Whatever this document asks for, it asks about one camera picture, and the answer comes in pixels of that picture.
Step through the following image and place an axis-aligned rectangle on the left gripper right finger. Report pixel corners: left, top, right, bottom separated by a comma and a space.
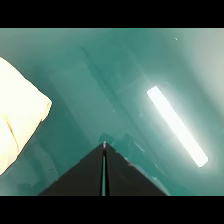
104, 142, 168, 197

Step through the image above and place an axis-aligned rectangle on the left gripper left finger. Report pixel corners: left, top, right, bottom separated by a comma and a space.
38, 142, 105, 197

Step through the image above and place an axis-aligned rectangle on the cream garment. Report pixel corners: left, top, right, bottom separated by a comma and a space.
0, 56, 53, 176

